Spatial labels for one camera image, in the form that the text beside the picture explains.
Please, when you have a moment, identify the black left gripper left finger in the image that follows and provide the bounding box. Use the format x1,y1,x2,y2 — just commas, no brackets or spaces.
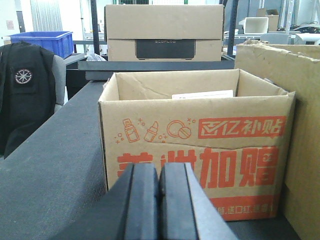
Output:
101,163,160,240

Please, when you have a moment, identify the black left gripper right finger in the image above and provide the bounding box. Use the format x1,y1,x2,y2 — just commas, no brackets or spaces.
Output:
159,163,238,240

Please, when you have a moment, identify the cardboard box red print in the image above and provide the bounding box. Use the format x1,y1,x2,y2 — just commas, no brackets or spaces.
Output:
98,69,296,221

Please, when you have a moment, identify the large plain cardboard box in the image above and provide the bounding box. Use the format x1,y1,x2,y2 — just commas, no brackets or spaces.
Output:
235,43,320,240

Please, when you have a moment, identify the white paper label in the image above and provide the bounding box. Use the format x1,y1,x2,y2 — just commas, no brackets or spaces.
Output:
171,89,234,100

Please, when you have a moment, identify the black jacket with patch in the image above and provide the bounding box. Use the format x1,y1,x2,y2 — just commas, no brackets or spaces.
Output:
0,41,57,158

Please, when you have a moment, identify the closed cardboard box black label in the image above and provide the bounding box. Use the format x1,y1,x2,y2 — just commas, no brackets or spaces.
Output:
104,4,224,62

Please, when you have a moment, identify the blue plastic crate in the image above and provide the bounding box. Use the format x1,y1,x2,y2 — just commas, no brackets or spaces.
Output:
6,31,74,59

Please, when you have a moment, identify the grey background chair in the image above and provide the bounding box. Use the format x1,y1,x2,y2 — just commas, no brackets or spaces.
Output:
260,32,289,45

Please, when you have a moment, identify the white open box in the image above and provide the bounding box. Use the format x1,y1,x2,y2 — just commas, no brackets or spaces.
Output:
238,17,269,34

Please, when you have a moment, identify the small background cardboard box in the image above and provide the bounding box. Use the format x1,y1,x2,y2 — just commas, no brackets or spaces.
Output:
256,8,280,32

